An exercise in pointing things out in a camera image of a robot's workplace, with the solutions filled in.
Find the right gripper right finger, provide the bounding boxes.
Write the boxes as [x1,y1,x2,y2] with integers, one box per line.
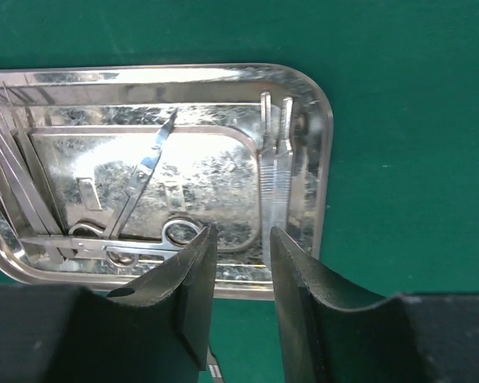
[270,227,433,382]

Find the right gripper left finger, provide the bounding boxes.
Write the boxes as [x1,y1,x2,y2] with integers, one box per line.
[43,225,217,382]

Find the steel surgical scissors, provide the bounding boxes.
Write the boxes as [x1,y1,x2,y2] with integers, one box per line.
[69,108,178,239]

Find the green surgical cloth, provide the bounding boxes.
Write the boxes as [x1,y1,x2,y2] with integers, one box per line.
[0,0,479,383]

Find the steel instrument tray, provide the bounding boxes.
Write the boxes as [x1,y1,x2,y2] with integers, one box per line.
[0,63,333,299]

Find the steel hemostat forceps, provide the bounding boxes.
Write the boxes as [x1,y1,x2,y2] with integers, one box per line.
[19,219,201,267]

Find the steel tweezers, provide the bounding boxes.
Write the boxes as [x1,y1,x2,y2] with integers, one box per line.
[2,82,66,234]
[0,129,62,235]

